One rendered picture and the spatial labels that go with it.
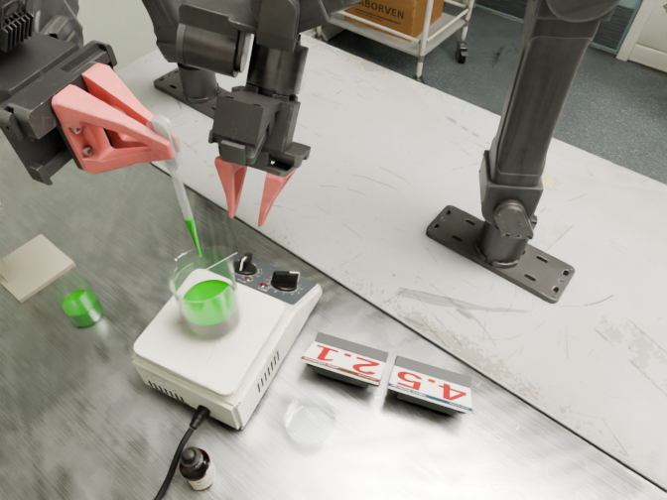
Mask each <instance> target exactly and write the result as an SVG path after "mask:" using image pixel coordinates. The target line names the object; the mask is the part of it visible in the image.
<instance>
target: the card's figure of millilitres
mask: <svg viewBox="0 0 667 500"><path fill-rule="evenodd" d="M305 356H307V357H310V358H313V359H317V360H320V361H323V362H326V363H328V364H332V365H335V366H338V367H341V368H345V369H348V370H351V371H354V372H358V373H361V374H364V375H367V376H370V377H374V378H377V379H378V376H379V374H380V371H381V368H382V365H383V363H379V362H376V361H373V360H369V359H366V358H363V357H359V356H356V355H353V354H350V353H346V352H343V351H340V350H336V349H333V348H330V347H327V346H323V345H320V344H317V343H315V344H314V346H313V347H312V348H311V349H310V351H309V352H308V353H307V354H306V355H305Z"/></svg>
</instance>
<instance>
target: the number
mask: <svg viewBox="0 0 667 500"><path fill-rule="evenodd" d="M392 384H395V385H399V386H402V387H405V388H408V389H412V390H415V391H418V392H421V393H425V394H428V395H431V396H434V397H437V398H441V399H444V400H447V401H450V402H454V403H457V404H460V405H463V406H467V407H469V397H468V390H467V389H464V388H461V387H458V386H454V385H451V384H448V383H444V382H441V381H438V380H435V379H431V378H428V377H425V376H421V375H418V374H415V373H411V372H408V371H405V370H402V369H398V368H396V369H395V373H394V376H393V380H392Z"/></svg>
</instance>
